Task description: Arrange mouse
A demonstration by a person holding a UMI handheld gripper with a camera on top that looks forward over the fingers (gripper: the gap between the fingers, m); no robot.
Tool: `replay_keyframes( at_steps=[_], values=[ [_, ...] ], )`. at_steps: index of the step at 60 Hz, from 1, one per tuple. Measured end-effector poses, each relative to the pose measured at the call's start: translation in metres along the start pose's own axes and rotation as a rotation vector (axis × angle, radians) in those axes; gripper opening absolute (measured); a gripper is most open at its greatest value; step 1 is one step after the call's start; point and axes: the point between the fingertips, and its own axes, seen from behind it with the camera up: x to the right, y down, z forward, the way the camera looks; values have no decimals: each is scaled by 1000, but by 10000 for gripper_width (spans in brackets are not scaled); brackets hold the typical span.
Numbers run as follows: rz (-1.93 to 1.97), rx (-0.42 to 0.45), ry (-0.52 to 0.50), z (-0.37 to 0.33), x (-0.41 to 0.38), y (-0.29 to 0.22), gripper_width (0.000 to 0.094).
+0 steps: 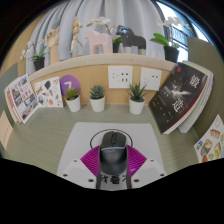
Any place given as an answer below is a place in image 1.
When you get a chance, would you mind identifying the white orchid in black pot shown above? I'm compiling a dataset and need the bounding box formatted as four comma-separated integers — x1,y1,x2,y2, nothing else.
19,39,48,72

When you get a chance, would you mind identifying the white books stack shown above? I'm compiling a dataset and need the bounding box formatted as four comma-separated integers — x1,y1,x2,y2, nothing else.
178,60,215,134

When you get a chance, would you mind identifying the dark grey wooden horse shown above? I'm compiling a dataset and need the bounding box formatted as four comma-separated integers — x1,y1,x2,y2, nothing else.
115,24,148,56

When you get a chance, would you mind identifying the peach paper booklet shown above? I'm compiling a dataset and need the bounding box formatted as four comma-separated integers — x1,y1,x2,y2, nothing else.
0,110,14,150

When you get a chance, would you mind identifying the purple round number sign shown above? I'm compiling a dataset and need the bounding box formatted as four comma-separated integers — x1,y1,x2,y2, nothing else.
59,74,82,98

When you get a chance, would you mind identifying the wooden artist mannequin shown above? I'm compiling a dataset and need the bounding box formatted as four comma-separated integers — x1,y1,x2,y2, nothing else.
69,16,84,54

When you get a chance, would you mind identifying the wooden hand model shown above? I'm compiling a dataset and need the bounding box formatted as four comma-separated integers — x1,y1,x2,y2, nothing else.
44,26,62,65

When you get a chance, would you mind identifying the black-framed window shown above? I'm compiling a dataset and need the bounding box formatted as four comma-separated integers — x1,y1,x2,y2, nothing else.
156,1,209,63

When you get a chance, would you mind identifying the grey-green partition panel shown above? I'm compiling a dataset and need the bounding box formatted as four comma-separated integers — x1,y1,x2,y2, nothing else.
0,63,19,114
186,35,224,139

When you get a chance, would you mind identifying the black cover book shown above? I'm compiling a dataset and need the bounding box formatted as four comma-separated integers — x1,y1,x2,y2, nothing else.
148,62,209,135

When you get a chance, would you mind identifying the white card with stickers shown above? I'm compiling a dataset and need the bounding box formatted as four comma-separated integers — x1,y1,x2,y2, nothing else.
33,76,64,108

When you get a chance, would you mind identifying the white wall socket plate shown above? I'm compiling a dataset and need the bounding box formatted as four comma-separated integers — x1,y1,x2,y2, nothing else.
139,67,163,92
107,65,134,89

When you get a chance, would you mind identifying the white printed mouse pad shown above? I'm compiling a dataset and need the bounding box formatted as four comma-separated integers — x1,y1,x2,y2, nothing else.
57,121,165,191

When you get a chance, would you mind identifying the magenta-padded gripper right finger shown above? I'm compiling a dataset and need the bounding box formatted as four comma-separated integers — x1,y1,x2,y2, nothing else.
125,145,167,189

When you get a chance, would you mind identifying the pink wooden horse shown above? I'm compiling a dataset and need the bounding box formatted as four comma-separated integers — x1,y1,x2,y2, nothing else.
83,29,114,56

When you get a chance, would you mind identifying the small succulent in white pot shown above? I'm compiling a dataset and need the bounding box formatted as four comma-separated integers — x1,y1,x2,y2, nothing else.
64,87,82,113
88,84,106,113
127,82,148,116

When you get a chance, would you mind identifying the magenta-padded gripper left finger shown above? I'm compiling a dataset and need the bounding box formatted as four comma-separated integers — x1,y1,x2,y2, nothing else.
61,145,103,190

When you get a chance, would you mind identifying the dark grey computer mouse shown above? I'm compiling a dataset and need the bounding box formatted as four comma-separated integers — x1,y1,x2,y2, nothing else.
98,130,129,183

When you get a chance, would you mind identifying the white orchid behind horses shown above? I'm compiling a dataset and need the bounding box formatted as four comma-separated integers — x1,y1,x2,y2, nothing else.
86,16,124,54

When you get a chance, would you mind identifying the grey curtain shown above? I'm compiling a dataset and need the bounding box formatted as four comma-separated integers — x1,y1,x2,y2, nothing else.
25,0,174,76

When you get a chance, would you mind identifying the colourful sticker card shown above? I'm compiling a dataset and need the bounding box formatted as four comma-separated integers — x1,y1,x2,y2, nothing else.
194,114,224,164

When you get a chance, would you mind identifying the large-leafed white orchid, black pot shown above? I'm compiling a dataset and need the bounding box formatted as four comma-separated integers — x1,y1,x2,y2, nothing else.
149,16,193,64

